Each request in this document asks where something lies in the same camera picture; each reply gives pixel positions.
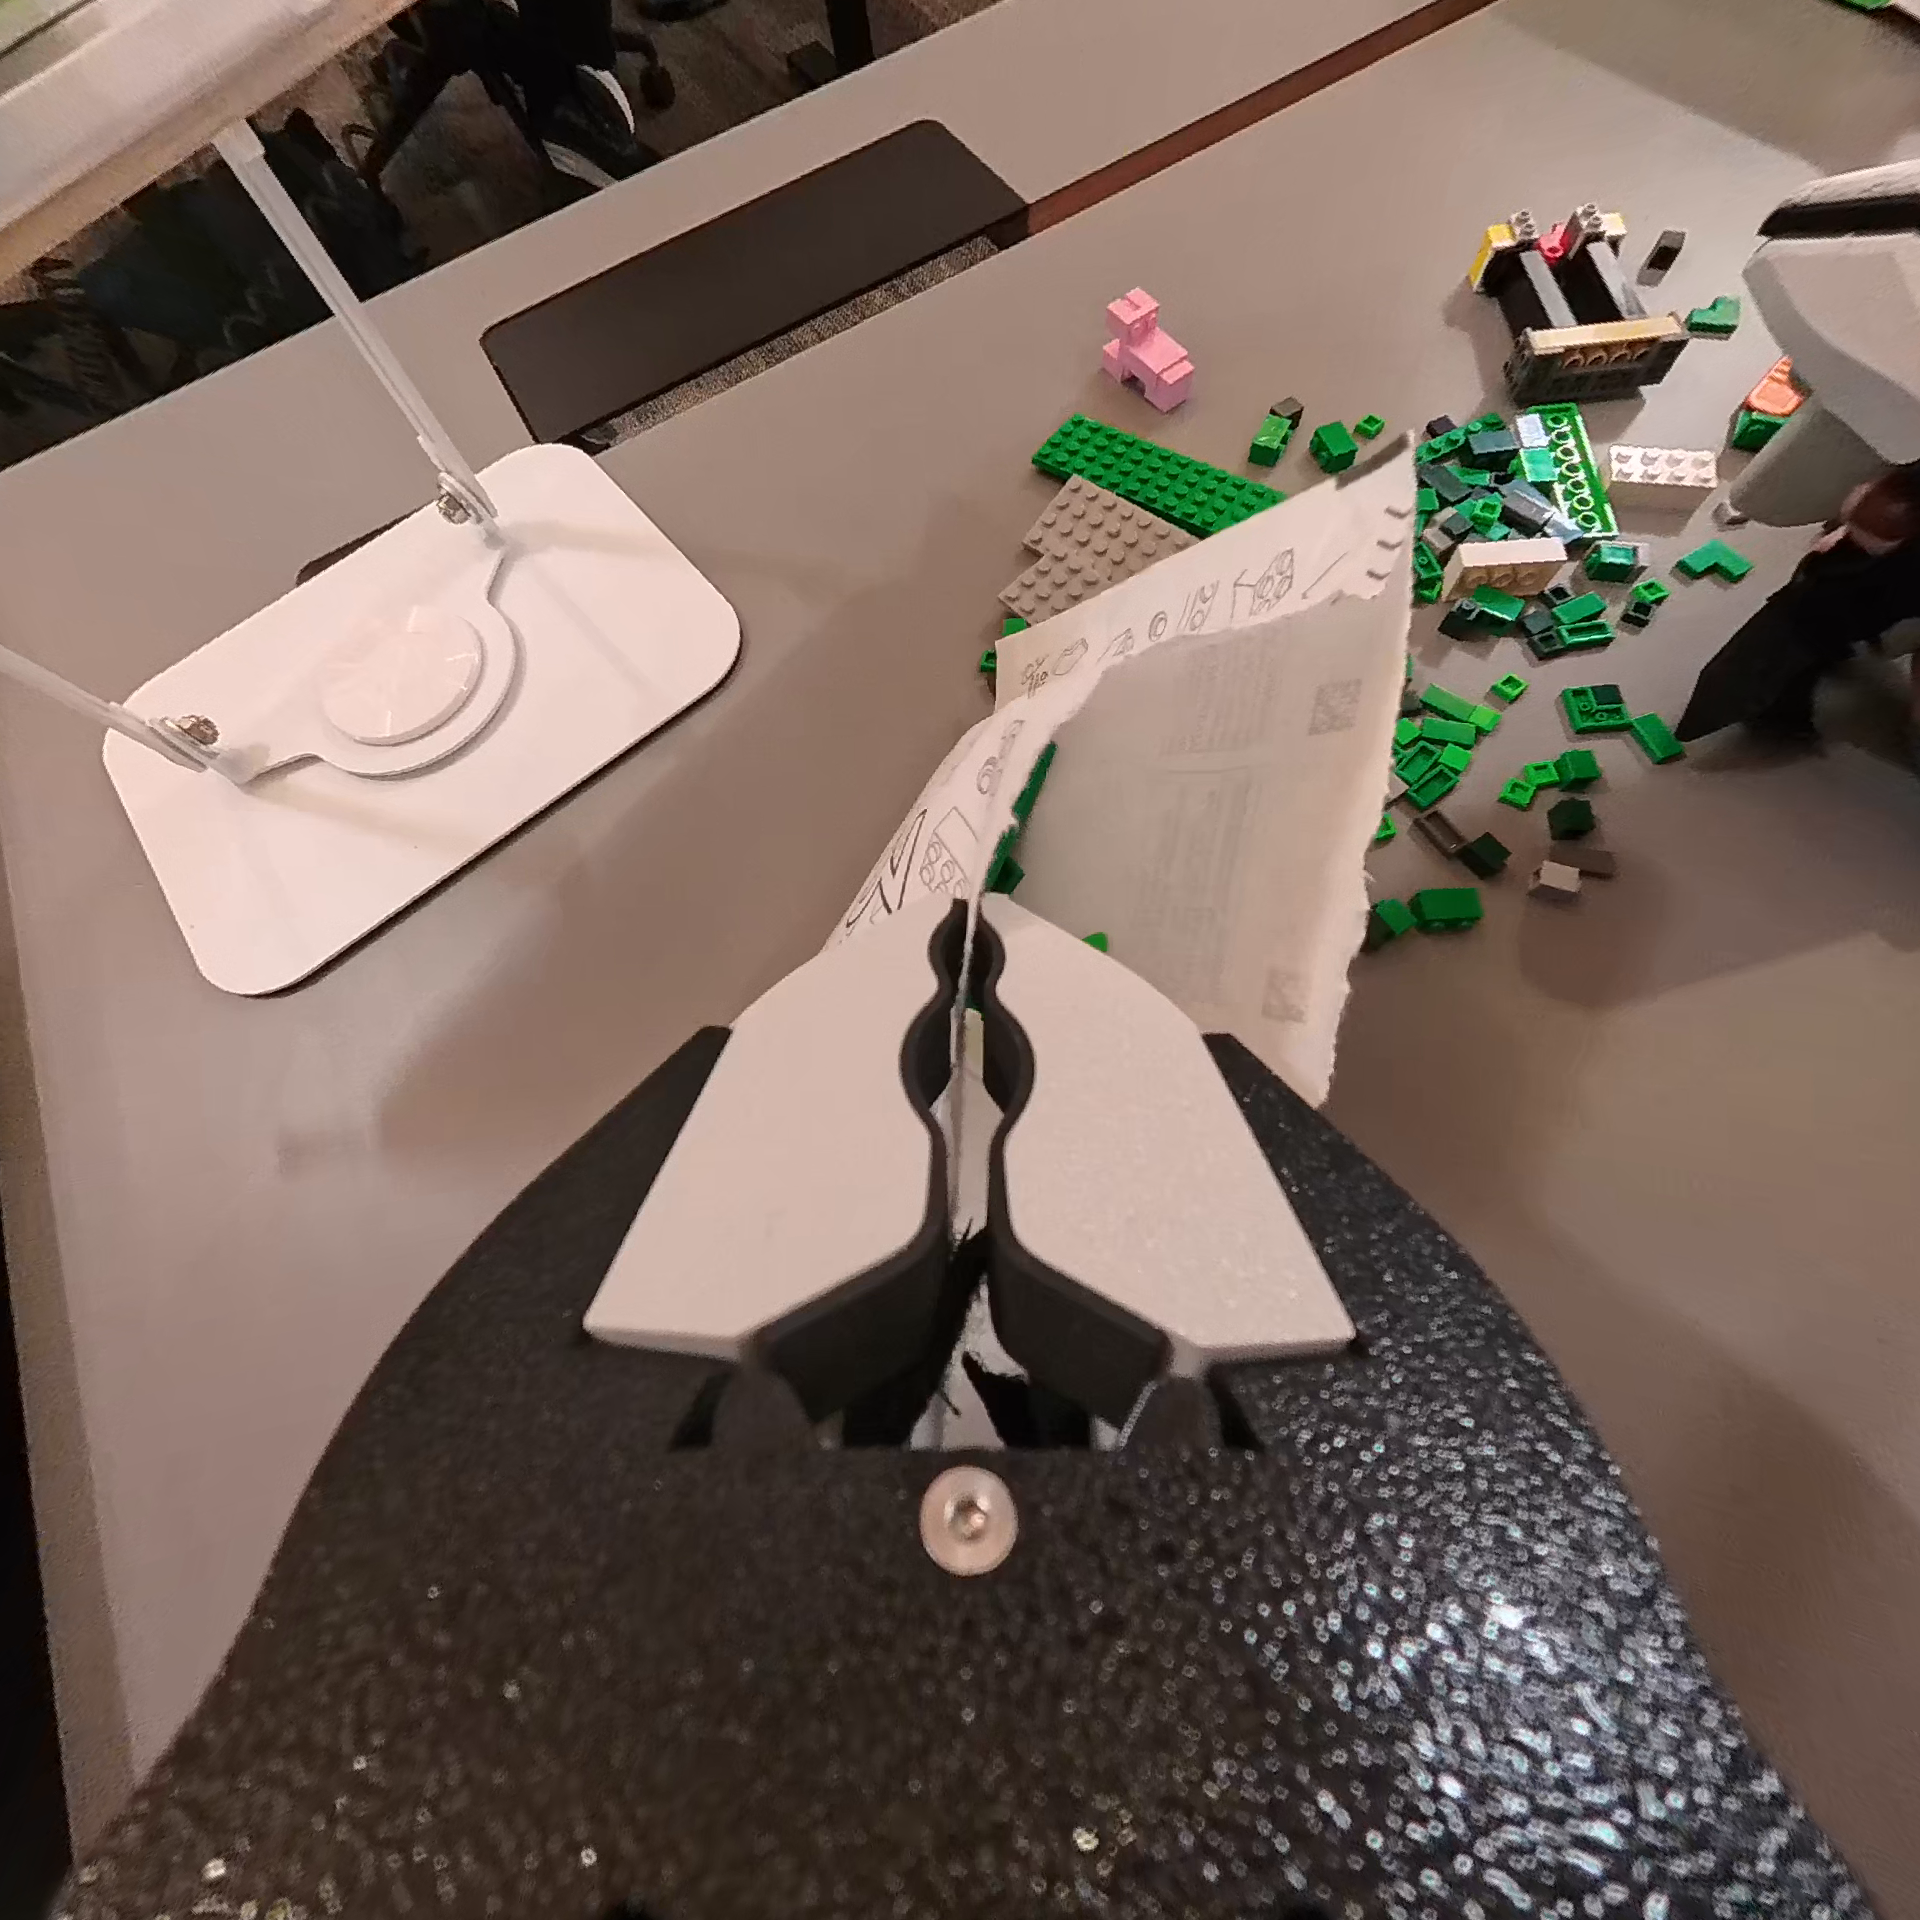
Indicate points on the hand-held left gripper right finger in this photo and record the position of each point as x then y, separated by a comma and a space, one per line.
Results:
1158, 1189

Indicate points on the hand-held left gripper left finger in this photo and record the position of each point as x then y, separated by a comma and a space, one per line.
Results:
780, 1189

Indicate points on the white printed paper bag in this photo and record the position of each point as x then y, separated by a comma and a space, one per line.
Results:
1245, 783

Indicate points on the pile of green toy bricks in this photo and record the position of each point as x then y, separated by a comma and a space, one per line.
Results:
1517, 634

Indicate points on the grey desk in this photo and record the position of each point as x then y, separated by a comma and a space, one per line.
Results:
451, 1204

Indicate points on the white desk lamp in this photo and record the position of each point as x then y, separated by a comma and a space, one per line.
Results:
451, 721

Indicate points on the person's right hand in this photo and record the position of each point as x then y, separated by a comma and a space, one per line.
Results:
1889, 517

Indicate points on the orange brick separator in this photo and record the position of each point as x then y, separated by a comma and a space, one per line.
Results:
1779, 390

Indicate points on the long white toy brick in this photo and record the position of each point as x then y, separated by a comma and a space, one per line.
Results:
1663, 465

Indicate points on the black toy brick assembly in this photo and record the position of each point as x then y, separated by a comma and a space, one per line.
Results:
1578, 309

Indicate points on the grey toy baseplate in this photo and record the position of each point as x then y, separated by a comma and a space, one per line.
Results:
1058, 592
1100, 531

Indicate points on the pink toy brick pig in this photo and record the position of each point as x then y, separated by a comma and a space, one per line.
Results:
1145, 348

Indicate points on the large green toy baseplate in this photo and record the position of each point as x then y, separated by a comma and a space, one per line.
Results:
1158, 474

